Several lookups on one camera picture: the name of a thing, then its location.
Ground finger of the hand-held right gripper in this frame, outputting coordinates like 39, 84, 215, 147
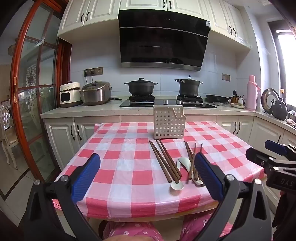
264, 140, 296, 161
245, 147, 278, 171

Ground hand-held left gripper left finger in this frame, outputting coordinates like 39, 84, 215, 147
22, 152, 102, 241

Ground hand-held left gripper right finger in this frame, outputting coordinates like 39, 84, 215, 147
194, 152, 273, 241

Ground white ceramic spoon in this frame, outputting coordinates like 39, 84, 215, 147
170, 180, 185, 194
177, 158, 204, 186

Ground white plastic utensil basket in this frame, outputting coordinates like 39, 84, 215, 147
153, 105, 187, 139

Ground black kettle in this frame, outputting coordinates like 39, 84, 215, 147
272, 98, 288, 121

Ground pink checkered tablecloth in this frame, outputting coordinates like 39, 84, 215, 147
53, 121, 265, 219

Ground steel pot lid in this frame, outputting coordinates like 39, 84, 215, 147
261, 88, 280, 115

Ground pink thermos flask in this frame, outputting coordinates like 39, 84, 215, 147
245, 75, 260, 111

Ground speckled kitchen countertop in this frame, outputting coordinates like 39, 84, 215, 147
40, 95, 296, 129

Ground person's pink patterned pants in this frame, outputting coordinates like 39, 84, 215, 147
98, 212, 233, 241

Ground black wok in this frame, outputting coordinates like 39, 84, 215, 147
205, 94, 232, 104

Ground steel rice cooker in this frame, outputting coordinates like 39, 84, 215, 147
80, 81, 113, 106

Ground white air fryer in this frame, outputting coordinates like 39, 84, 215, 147
60, 81, 82, 108

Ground black glass gas hob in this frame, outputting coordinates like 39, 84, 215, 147
120, 95, 218, 109

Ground white ornate chair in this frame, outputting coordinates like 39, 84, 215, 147
0, 107, 20, 171

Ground dark framed window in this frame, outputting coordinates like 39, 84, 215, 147
269, 21, 296, 112

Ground black stock pot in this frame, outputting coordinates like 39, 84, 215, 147
174, 75, 204, 97

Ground red wooden glass door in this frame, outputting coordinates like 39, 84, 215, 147
10, 0, 72, 183

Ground black casserole pot with lid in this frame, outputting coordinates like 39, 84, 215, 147
124, 77, 158, 96

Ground black range hood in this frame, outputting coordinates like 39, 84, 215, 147
118, 9, 211, 72

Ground gold wall socket panel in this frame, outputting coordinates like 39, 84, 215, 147
84, 67, 104, 77

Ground white wall cabinet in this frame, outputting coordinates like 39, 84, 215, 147
119, 0, 210, 14
57, 0, 121, 43
203, 0, 251, 49

